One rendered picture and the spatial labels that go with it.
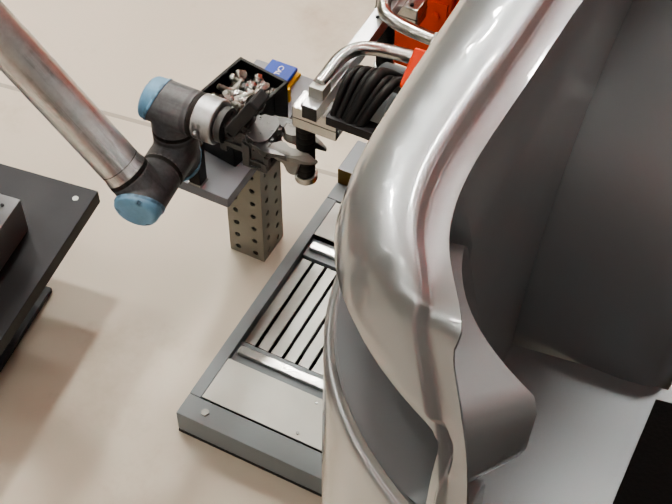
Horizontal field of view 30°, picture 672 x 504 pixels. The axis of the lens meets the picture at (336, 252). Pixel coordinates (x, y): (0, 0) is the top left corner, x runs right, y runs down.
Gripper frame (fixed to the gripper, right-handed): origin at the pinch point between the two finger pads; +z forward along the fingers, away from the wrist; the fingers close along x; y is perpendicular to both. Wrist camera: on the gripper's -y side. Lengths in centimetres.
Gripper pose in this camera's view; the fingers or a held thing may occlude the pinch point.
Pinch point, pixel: (315, 150)
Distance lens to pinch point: 232.4
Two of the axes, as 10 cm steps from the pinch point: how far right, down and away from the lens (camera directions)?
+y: -0.1, 6.4, 7.7
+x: -4.6, 6.8, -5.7
